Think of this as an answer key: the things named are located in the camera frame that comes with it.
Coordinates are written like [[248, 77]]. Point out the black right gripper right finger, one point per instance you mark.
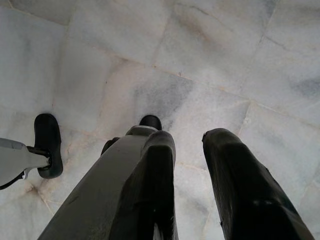
[[240, 190]]

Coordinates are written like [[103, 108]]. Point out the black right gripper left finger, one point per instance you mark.
[[155, 190]]

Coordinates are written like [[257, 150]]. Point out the grey robot right leg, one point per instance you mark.
[[105, 190]]

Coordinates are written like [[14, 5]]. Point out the black robot left foot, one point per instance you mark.
[[47, 132]]

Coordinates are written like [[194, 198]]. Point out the silver robot left leg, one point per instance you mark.
[[17, 157]]

